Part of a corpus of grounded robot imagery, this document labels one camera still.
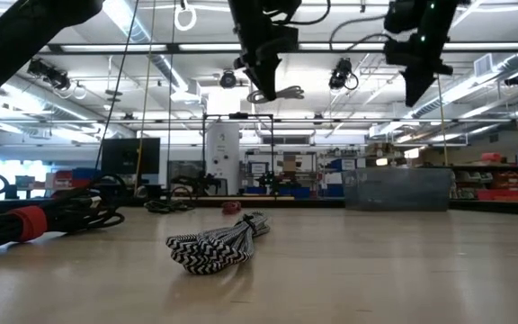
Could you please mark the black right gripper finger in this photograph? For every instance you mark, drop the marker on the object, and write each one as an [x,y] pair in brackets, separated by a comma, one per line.
[416,85]

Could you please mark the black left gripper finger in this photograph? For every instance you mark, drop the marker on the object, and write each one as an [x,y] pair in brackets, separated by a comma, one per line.
[269,78]

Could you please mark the translucent grey plastic bin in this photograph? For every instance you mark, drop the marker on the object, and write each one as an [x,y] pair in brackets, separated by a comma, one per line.
[398,191]

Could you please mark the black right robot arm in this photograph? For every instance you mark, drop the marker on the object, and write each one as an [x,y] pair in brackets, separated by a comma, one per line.
[439,18]

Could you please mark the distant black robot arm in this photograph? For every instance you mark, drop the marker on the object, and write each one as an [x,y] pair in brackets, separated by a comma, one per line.
[200,183]
[277,182]

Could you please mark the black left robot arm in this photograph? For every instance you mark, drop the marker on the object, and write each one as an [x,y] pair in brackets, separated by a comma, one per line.
[16,45]

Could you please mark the white cylindrical tank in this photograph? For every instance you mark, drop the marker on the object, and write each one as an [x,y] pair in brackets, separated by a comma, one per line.
[223,148]

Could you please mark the shelf with red bins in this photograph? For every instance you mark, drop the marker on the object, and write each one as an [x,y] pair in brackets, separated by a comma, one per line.
[502,184]

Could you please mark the black cabinet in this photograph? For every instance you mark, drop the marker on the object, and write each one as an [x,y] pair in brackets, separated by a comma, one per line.
[128,157]

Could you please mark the round black ceiling camera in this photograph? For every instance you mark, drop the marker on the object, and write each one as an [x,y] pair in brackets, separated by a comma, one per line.
[228,80]

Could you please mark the black metal frame rig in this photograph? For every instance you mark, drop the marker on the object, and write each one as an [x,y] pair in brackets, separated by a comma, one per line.
[238,115]

